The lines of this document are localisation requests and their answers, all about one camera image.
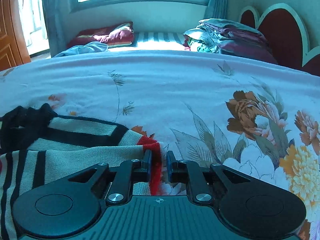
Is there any striped bed sheet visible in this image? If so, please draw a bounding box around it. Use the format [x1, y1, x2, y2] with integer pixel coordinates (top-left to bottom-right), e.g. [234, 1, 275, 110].
[107, 31, 190, 52]

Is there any pile of folded bedding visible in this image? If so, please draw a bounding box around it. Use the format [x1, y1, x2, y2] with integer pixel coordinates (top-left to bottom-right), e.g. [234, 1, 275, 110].
[183, 18, 279, 64]

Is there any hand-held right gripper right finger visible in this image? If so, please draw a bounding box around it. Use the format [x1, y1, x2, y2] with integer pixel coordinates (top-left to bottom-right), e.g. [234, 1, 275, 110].
[166, 150, 252, 205]

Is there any blue curtain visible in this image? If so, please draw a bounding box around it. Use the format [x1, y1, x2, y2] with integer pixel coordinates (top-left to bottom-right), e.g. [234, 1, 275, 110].
[205, 0, 229, 20]
[39, 0, 78, 58]

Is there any striped knit sweater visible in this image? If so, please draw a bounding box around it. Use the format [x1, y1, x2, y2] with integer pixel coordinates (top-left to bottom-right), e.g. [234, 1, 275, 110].
[0, 103, 165, 240]

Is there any wooden door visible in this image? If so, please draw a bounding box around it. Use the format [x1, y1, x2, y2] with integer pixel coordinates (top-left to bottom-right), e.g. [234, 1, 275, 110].
[0, 0, 32, 72]

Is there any dark red pillow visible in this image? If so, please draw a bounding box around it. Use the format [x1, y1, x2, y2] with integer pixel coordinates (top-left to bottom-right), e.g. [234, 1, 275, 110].
[67, 21, 135, 49]

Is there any light blue cloth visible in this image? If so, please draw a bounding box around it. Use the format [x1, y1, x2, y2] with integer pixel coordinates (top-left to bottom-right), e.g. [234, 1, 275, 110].
[54, 41, 109, 57]

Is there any floral bed blanket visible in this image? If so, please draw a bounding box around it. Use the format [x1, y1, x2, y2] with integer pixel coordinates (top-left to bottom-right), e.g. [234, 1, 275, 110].
[0, 50, 320, 240]

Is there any glass balcony door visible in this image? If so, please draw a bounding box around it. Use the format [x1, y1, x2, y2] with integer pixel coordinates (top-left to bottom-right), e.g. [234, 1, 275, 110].
[17, 0, 50, 55]

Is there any red heart-shaped headboard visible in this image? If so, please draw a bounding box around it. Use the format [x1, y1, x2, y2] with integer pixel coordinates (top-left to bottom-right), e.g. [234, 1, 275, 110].
[239, 3, 320, 77]

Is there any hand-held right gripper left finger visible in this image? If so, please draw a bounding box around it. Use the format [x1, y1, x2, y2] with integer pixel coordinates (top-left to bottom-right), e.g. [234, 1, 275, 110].
[67, 149, 153, 205]

